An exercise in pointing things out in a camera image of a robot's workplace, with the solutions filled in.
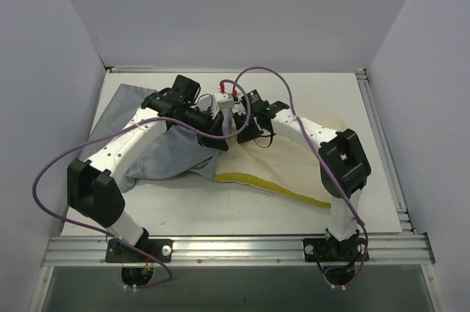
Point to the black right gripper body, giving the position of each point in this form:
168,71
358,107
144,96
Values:
246,131

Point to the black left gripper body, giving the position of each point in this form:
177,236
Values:
214,139

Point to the grey pillowcase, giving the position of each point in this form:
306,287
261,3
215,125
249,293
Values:
171,154

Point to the cream pillow yellow edge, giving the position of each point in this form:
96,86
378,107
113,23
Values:
282,167

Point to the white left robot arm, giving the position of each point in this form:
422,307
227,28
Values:
92,182

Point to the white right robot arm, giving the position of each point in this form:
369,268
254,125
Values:
344,166

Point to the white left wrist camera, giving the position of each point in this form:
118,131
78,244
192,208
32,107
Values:
216,100

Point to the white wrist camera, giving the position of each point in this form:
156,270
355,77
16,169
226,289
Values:
216,100
232,104

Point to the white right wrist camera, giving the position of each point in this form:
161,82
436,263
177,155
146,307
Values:
232,104

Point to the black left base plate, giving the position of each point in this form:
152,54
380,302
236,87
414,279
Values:
117,252

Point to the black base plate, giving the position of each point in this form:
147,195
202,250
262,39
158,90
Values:
332,250
117,252

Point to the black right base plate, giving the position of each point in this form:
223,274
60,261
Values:
332,250

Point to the aluminium right side rail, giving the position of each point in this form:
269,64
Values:
384,152

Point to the aluminium rail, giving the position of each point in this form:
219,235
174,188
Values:
384,152
85,251

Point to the aluminium front rail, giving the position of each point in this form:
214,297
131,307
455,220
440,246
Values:
85,251

